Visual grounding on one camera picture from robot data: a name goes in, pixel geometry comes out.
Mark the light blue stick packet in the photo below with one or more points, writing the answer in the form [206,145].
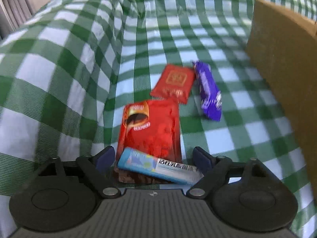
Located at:
[148,164]

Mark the red square packet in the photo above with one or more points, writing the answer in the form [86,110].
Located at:
[173,81]

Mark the brown cardboard box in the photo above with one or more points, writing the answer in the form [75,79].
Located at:
[284,54]

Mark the grey curtain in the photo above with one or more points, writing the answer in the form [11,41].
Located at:
[12,5]

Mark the purple snack packet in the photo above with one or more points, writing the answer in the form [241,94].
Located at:
[208,89]

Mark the red coffee packet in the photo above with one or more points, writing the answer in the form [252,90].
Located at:
[153,129]

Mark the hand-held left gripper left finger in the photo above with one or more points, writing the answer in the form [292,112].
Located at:
[105,157]

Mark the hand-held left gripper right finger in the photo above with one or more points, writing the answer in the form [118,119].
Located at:
[201,157]

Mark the green white checked cloth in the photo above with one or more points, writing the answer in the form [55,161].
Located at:
[62,67]

